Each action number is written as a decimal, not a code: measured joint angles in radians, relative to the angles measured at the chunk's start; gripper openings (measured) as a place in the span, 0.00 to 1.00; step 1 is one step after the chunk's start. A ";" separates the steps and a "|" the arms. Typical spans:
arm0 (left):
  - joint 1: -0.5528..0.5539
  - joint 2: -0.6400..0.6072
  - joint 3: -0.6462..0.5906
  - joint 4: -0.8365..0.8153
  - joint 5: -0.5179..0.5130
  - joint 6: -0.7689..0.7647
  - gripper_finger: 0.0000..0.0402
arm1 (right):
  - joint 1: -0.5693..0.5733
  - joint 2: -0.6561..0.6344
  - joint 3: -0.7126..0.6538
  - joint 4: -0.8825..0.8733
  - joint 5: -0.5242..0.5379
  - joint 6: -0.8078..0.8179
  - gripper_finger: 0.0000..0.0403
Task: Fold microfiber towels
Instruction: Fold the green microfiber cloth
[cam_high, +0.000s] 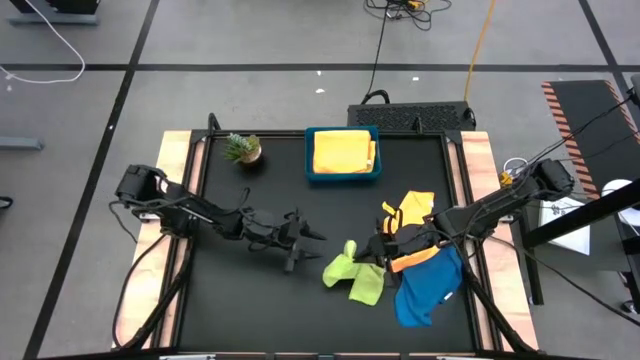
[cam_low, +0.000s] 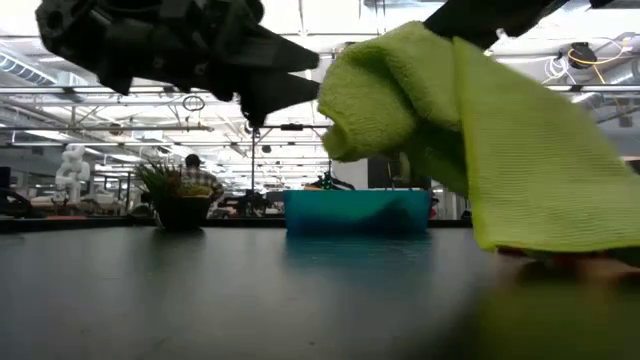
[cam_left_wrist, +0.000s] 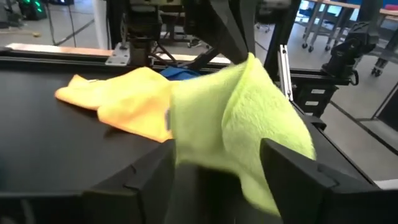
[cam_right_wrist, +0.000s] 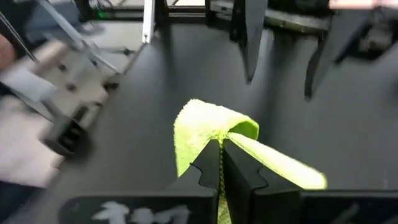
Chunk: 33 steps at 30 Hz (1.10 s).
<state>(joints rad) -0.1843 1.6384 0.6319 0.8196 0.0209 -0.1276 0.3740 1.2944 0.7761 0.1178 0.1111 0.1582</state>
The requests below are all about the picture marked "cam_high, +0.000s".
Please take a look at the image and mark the white round object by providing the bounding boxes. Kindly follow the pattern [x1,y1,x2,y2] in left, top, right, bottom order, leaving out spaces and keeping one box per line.
[601,178,640,227]

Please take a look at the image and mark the black hazard-striped floor mat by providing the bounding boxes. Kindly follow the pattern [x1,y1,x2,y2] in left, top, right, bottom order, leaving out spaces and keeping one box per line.
[542,79,640,201]

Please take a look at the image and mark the black cable bundle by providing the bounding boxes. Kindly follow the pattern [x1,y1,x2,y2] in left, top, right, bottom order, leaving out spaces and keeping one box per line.
[364,0,454,32]

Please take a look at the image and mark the grey desk base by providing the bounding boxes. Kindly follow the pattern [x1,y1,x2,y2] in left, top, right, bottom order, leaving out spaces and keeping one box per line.
[7,0,101,26]

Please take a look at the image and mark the white cable coil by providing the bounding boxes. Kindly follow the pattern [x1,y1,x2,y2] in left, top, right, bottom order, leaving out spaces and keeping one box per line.
[502,156,532,187]

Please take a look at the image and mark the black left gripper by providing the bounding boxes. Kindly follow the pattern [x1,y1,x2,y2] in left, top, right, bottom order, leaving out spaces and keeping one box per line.
[242,207,327,274]

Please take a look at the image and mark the grey desk foot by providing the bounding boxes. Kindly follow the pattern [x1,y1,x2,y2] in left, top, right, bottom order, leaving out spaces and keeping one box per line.
[0,135,45,151]

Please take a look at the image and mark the black metal stand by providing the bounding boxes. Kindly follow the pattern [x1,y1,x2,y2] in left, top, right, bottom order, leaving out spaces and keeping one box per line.
[519,177,640,306]

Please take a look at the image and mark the small potted plant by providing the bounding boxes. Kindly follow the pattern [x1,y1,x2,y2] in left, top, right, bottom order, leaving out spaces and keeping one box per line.
[222,132,263,166]

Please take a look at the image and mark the green microfiber towel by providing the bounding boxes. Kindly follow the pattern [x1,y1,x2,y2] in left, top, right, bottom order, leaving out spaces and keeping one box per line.
[322,239,387,307]

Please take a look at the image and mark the black floor cables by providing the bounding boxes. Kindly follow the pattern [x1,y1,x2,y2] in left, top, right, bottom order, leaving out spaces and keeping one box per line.
[514,92,640,176]

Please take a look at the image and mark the blue microfiber towel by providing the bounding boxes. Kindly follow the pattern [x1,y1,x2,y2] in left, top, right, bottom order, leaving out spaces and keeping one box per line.
[393,245,465,329]

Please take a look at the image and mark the white paper sheet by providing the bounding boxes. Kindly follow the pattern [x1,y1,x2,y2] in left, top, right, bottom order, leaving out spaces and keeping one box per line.
[538,197,591,256]

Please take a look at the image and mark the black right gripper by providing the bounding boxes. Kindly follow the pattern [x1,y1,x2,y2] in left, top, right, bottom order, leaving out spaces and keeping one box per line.
[353,219,444,274]

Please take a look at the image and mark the yellow microfiber towel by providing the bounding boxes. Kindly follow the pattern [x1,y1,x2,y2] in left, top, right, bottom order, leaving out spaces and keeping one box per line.
[312,129,374,175]

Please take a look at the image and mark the white floor cable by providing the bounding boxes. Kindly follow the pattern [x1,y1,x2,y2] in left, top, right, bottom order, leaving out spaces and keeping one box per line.
[0,0,86,85]

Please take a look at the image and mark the black perforated computer case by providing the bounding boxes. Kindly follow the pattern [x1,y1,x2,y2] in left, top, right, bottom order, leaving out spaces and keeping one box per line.
[347,101,477,132]

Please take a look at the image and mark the black aluminium table frame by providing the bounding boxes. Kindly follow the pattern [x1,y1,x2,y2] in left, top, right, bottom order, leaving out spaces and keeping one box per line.
[119,113,539,360]

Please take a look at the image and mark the yellow cable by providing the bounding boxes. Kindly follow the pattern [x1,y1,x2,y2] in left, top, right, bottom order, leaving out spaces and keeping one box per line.
[463,0,499,101]

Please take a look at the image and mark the teal plastic bin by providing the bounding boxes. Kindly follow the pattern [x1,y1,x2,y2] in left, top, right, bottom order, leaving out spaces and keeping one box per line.
[303,125,384,184]

